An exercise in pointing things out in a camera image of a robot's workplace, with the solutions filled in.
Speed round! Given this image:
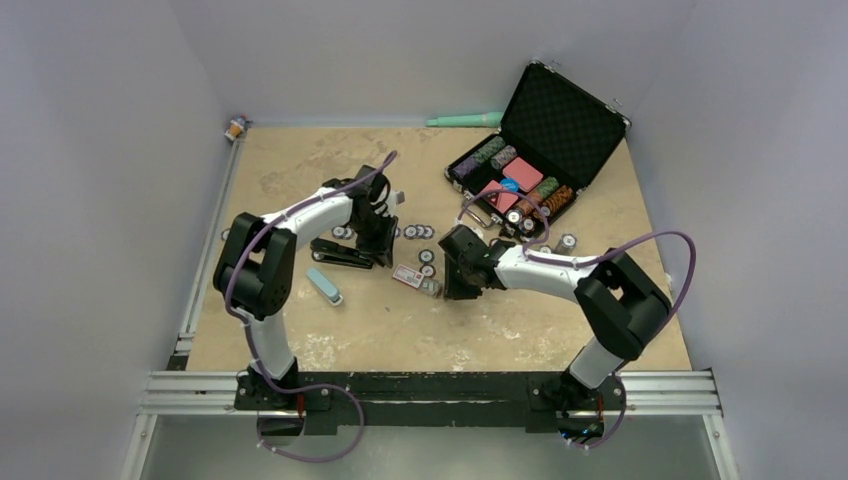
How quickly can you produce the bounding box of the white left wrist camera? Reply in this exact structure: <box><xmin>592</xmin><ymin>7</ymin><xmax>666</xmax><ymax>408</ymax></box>
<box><xmin>386</xmin><ymin>190</ymin><xmax>405</xmax><ymax>216</ymax></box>

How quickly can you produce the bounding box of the poker chip above box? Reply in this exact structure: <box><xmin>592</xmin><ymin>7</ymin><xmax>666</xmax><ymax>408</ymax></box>
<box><xmin>418</xmin><ymin>249</ymin><xmax>435</xmax><ymax>265</ymax></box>

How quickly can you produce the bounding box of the blue dealer button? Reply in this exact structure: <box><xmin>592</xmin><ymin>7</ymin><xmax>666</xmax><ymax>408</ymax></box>
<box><xmin>500</xmin><ymin>178</ymin><xmax>520</xmax><ymax>193</ymax></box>

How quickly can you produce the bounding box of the aluminium frame rail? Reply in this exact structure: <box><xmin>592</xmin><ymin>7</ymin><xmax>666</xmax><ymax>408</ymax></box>
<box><xmin>122</xmin><ymin>139</ymin><xmax>723</xmax><ymax>480</ymax></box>

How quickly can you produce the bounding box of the light blue stapler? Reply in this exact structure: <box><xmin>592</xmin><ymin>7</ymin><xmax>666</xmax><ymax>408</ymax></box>
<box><xmin>306</xmin><ymin>268</ymin><xmax>344</xmax><ymax>306</ymax></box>

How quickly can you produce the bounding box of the poker chip row right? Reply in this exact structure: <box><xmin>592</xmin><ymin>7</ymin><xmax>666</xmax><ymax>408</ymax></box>
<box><xmin>331</xmin><ymin>224</ymin><xmax>435</xmax><ymax>240</ymax></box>

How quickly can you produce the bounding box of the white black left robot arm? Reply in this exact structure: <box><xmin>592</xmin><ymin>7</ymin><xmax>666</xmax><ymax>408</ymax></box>
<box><xmin>213</xmin><ymin>166</ymin><xmax>398</xmax><ymax>409</ymax></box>

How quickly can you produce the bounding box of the poker chip far right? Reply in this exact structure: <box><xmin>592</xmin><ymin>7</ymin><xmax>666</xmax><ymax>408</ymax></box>
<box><xmin>539</xmin><ymin>233</ymin><xmax>577</xmax><ymax>256</ymax></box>

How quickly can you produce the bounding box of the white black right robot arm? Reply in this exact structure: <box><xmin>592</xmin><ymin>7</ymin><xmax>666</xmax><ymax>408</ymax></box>
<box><xmin>438</xmin><ymin>225</ymin><xmax>672</xmax><ymax>407</ymax></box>

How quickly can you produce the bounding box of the black poker chip case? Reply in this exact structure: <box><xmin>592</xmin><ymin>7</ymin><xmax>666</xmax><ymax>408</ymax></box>
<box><xmin>444</xmin><ymin>60</ymin><xmax>631</xmax><ymax>223</ymax></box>

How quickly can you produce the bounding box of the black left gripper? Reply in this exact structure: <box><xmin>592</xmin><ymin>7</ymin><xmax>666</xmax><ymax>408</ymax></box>
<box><xmin>349</xmin><ymin>211</ymin><xmax>398</xmax><ymax>268</ymax></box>

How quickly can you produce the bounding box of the mint green tube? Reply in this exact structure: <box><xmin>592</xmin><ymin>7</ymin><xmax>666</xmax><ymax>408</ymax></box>
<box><xmin>425</xmin><ymin>112</ymin><xmax>504</xmax><ymax>128</ymax></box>

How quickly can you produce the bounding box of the pink card deck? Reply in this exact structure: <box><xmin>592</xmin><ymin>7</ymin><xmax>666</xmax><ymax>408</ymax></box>
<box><xmin>502</xmin><ymin>157</ymin><xmax>544</xmax><ymax>192</ymax></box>

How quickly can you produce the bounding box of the poker chip near box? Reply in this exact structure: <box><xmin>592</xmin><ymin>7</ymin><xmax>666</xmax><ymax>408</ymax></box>
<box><xmin>419</xmin><ymin>264</ymin><xmax>436</xmax><ymax>278</ymax></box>

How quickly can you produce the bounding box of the black stapler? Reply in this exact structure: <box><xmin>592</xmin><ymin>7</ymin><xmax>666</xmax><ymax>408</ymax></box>
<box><xmin>310</xmin><ymin>239</ymin><xmax>375</xmax><ymax>269</ymax></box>

